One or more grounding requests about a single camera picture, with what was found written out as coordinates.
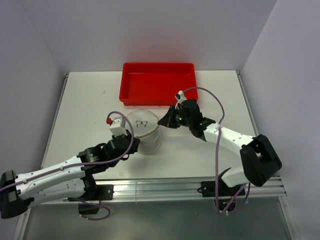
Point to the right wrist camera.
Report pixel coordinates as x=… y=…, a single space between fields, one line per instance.
x=180 y=97

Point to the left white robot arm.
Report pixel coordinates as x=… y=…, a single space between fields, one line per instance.
x=72 y=179

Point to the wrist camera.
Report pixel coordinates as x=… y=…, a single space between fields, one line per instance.
x=180 y=97
x=117 y=126

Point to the white mesh laundry bag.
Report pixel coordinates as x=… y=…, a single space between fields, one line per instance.
x=146 y=129

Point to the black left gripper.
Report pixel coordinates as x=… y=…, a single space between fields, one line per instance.
x=131 y=137

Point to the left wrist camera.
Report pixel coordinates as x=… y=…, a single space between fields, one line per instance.
x=117 y=126

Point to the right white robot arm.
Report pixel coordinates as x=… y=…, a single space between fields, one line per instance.
x=259 y=160

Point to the aluminium rail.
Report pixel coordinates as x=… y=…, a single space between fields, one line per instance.
x=153 y=190

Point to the red plastic tray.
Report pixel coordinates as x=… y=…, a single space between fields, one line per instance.
x=155 y=83

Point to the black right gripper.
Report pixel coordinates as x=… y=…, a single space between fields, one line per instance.
x=168 y=120

